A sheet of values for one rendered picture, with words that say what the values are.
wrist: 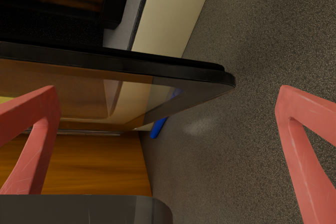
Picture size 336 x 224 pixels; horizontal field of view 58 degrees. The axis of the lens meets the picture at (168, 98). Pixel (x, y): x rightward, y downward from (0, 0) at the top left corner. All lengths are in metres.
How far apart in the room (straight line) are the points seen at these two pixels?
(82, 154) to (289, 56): 0.36
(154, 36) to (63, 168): 0.24
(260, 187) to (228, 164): 0.05
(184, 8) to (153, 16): 0.04
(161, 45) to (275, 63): 0.18
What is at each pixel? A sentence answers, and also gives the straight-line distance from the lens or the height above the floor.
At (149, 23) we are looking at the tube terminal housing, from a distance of 0.37.
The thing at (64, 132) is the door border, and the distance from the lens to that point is 0.46.
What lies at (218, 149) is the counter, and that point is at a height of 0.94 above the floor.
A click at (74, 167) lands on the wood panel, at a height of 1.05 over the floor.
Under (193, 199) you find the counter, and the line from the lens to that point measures 0.37.
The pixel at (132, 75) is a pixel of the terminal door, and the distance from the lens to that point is 0.17.
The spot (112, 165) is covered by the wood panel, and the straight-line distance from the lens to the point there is 0.51.
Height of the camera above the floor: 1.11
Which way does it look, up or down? 23 degrees down
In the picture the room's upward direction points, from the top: 85 degrees counter-clockwise
